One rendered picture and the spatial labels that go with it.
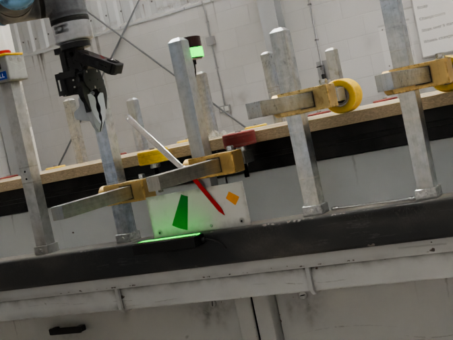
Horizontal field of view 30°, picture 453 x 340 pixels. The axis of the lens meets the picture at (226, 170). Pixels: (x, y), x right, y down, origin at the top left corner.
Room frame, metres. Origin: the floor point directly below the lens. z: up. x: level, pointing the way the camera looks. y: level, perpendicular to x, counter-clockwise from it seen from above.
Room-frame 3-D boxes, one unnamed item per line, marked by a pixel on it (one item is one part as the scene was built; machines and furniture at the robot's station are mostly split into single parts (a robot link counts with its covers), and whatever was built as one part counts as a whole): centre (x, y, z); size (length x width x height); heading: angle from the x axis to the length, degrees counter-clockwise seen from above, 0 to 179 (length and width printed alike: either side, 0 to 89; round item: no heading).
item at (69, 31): (1.98, 0.29, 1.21); 0.10 x 0.09 x 0.05; 152
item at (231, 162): (1.94, 0.03, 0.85); 0.14 x 0.06 x 0.05; 62
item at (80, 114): (1.97, 0.29, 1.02); 0.06 x 0.03 x 0.09; 62
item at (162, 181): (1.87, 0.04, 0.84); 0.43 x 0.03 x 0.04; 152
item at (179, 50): (1.95, 0.05, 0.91); 0.04 x 0.04 x 0.48; 62
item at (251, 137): (2.04, -0.05, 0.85); 0.08 x 0.08 x 0.11
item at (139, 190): (2.05, 0.25, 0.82); 0.14 x 0.06 x 0.05; 62
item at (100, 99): (2.00, 0.28, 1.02); 0.06 x 0.03 x 0.09; 62
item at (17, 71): (2.19, 0.50, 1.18); 0.07 x 0.07 x 0.08; 62
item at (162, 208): (1.94, 0.09, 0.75); 0.26 x 0.01 x 0.10; 62
